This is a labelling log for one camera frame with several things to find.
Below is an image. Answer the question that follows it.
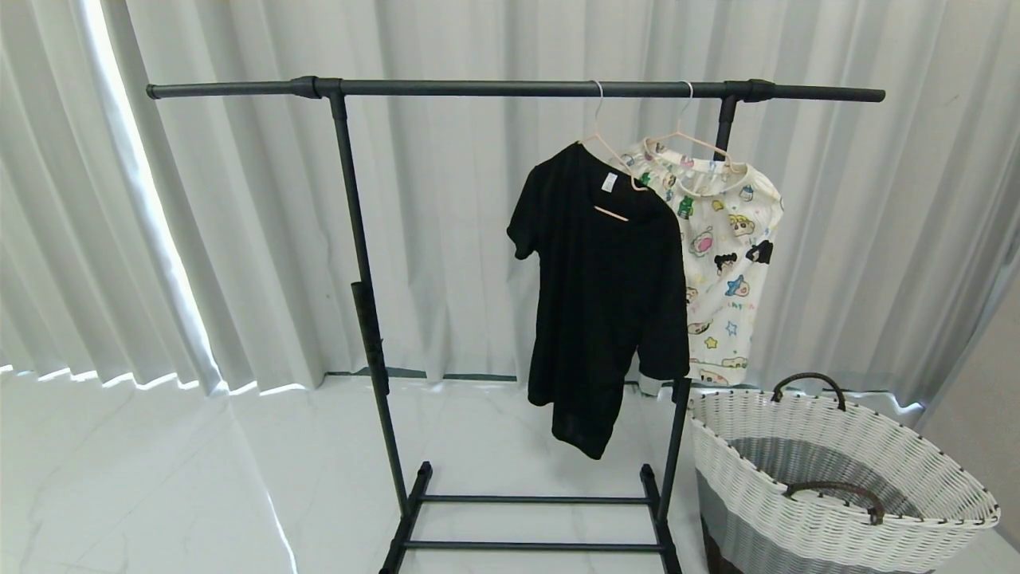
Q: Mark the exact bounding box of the cream printed garment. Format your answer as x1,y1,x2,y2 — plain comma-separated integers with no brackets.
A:
622,140,786,398

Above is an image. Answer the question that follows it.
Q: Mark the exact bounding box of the black clothes rack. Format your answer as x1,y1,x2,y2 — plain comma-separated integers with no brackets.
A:
146,76,887,574

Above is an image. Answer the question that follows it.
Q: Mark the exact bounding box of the white laundry basket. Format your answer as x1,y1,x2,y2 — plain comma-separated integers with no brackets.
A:
689,372,1001,574

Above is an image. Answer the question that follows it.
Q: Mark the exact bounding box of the pink clothes hanger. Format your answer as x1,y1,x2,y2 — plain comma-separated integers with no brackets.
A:
578,80,650,222
641,81,750,196

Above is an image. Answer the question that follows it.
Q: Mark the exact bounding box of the black garment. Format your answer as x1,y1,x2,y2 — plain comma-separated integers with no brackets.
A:
507,142,692,461

